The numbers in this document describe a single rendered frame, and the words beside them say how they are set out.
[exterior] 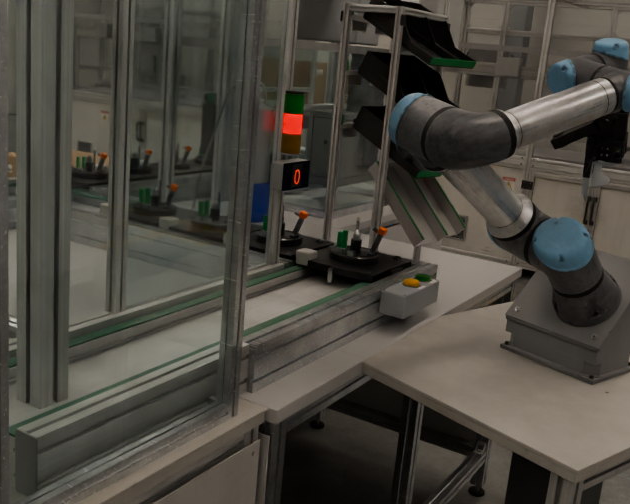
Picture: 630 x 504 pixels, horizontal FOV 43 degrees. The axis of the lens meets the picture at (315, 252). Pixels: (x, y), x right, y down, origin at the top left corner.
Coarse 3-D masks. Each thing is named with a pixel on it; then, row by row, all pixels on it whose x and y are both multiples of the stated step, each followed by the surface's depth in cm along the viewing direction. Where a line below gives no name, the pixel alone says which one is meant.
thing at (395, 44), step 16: (400, 16) 226; (416, 16) 235; (432, 16) 245; (448, 16) 254; (400, 32) 228; (400, 48) 230; (336, 96) 241; (384, 96) 269; (336, 112) 243; (336, 128) 243; (384, 128) 235; (336, 144) 244; (384, 144) 236; (336, 160) 246; (384, 160) 236; (384, 176) 238; (384, 192) 240; (416, 256) 272
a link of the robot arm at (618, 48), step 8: (600, 40) 177; (608, 40) 176; (616, 40) 176; (624, 40) 176; (600, 48) 174; (608, 48) 173; (616, 48) 173; (624, 48) 174; (608, 56) 174; (616, 56) 174; (624, 56) 174; (608, 64) 173; (616, 64) 174; (624, 64) 175
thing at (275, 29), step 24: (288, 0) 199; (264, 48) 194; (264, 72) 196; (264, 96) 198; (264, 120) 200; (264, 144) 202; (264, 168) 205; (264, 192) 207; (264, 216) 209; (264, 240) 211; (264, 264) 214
